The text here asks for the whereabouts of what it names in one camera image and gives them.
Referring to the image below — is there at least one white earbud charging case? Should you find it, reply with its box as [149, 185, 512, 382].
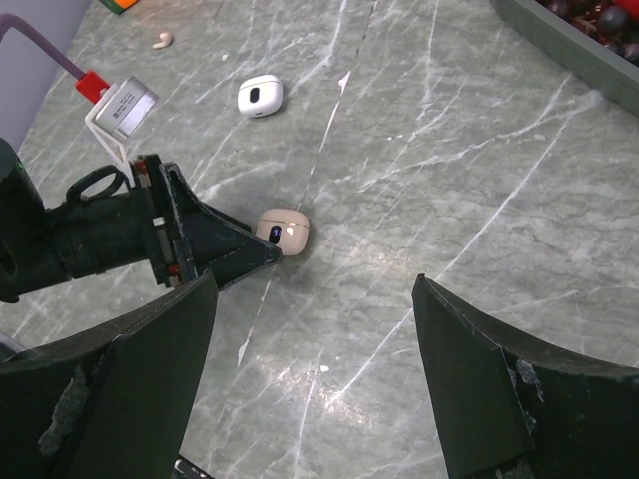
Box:
[237, 74, 284, 118]

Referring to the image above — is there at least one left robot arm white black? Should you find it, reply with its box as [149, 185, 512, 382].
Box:
[1, 142, 284, 303]

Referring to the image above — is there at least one orange juice carton left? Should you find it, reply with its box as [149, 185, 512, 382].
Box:
[99, 0, 139, 15]

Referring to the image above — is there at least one dark grey fruit tray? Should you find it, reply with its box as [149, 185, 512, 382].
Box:
[490, 0, 638, 116]

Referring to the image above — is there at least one purple grape bunch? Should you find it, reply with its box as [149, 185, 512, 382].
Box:
[539, 0, 638, 66]

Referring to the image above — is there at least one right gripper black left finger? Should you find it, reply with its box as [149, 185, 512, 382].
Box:
[1, 274, 218, 478]

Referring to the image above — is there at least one beige earbud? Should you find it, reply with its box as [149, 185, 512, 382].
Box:
[152, 31, 174, 50]

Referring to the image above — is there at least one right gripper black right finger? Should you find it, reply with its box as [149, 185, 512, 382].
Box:
[412, 275, 638, 478]

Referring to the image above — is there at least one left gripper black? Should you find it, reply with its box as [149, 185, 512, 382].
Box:
[45, 155, 284, 290]

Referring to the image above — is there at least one beige earbud charging case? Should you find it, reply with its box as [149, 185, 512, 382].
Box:
[256, 209, 311, 256]

